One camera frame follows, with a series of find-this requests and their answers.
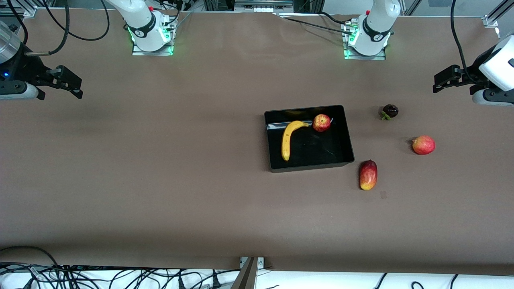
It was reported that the small red yellow apple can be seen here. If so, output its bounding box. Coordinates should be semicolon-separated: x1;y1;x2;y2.
312;114;332;132

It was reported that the black plastic tray box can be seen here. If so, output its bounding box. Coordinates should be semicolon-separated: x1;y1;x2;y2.
264;105;355;173

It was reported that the yellow banana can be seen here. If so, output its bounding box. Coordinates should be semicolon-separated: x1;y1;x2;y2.
281;120;310;161

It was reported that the dark purple mangosteen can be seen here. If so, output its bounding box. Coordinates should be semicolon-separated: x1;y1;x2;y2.
381;104;399;121

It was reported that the red yellow mango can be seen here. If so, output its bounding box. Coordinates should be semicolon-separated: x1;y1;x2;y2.
359;159;378;191

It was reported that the white power strip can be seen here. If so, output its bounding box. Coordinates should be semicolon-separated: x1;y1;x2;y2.
235;0;294;13

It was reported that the grey metal strut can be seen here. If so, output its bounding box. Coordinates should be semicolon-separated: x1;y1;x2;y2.
230;257;259;289

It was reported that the aluminium frame profile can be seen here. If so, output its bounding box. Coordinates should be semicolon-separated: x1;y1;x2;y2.
483;0;514;29
0;5;38;19

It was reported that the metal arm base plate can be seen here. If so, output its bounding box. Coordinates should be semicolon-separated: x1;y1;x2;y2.
132;38;174;57
343;42;387;61

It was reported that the short black base cable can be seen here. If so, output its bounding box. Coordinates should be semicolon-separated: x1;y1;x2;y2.
319;11;351;25

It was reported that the long black base cable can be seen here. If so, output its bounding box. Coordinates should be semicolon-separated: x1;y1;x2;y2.
280;16;347;34

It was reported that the black arched floor cable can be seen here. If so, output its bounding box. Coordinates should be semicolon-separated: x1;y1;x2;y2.
0;245;61;269

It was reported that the black cable tangle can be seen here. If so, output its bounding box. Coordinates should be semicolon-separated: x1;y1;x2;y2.
0;263;242;289

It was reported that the small metal bracket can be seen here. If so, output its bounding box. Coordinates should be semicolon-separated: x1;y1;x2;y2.
239;256;265;269

